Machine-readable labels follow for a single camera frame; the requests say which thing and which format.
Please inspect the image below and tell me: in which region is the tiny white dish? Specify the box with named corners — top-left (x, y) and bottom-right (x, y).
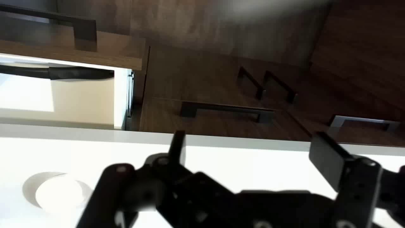
top-left (21, 170), bottom-right (92, 212)

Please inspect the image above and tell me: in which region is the dark wood drawer white inside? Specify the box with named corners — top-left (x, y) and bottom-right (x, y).
top-left (0, 0), bottom-right (149, 130)

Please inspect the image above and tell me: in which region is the dark wood cabinet door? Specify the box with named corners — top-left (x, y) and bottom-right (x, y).
top-left (239, 49), bottom-right (339, 128)
top-left (144, 42), bottom-right (270, 105)

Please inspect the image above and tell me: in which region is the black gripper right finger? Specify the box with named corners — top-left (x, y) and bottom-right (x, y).
top-left (308, 130), bottom-right (405, 228)

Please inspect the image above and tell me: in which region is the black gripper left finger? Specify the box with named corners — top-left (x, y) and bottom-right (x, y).
top-left (77, 130), bottom-right (237, 228)

